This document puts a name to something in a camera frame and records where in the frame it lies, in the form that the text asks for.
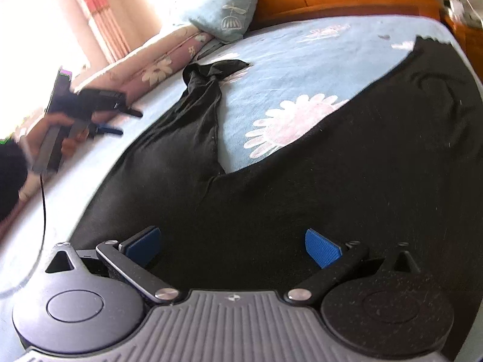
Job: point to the window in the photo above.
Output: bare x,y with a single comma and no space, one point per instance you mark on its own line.
34,15

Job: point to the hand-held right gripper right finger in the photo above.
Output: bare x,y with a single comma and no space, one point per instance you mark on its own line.
322,249

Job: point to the blue floral bed sheet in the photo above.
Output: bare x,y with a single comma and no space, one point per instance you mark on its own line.
264,64

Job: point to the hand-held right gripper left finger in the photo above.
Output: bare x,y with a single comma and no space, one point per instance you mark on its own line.
143,247

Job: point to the striped curtain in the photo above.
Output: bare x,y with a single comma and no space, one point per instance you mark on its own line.
102,11

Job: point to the person's left hand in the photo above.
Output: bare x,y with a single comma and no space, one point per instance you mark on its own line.
39,132

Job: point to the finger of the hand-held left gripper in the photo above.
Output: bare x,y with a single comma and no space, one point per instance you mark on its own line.
130,112
109,130

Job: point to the black pants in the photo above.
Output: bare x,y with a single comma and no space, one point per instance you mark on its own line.
302,166

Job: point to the wooden nightstand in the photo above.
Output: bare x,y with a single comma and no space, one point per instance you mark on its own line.
469,45

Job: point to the pink floral quilt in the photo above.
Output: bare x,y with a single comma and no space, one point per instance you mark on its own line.
151,64

